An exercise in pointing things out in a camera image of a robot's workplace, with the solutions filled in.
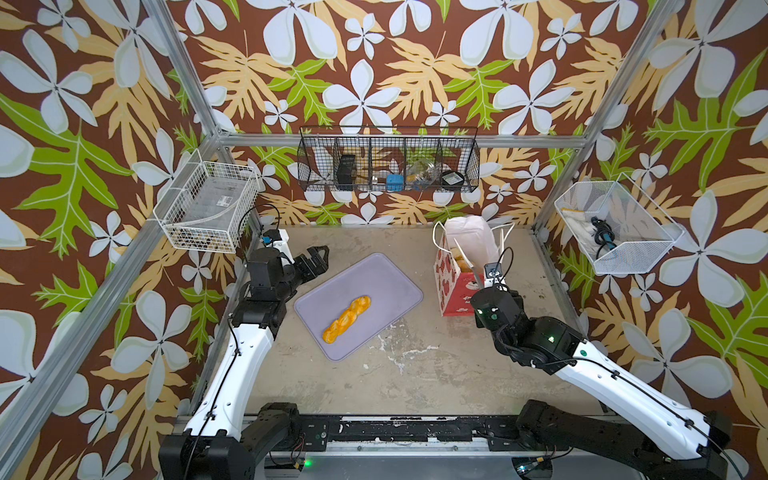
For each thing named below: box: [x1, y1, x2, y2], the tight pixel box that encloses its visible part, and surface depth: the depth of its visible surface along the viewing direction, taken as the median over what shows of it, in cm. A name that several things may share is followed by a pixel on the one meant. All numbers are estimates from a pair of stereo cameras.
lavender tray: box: [294, 252, 424, 361], surface depth 101 cm
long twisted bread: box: [322, 295, 372, 344], surface depth 95 cm
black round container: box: [441, 170, 466, 188], surface depth 97 cm
